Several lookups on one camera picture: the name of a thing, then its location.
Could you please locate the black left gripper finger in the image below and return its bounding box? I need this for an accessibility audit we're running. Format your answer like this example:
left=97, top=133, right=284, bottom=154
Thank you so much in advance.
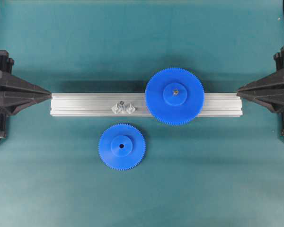
left=0, top=94, right=52, bottom=116
left=0, top=70, right=52, bottom=96

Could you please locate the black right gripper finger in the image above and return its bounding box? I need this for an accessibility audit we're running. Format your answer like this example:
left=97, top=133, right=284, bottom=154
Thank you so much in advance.
left=238, top=94, right=284, bottom=114
left=237, top=69, right=284, bottom=97

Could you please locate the small blue gear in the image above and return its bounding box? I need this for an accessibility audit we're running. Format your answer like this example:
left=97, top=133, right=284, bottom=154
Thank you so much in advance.
left=98, top=123, right=146, bottom=171

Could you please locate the large blue gear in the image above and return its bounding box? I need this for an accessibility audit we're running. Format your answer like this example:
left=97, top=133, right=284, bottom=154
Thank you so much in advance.
left=144, top=68, right=205, bottom=125

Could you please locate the aluminium extrusion rail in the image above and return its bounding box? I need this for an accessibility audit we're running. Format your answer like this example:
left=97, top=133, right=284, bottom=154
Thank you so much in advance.
left=50, top=93, right=243, bottom=117

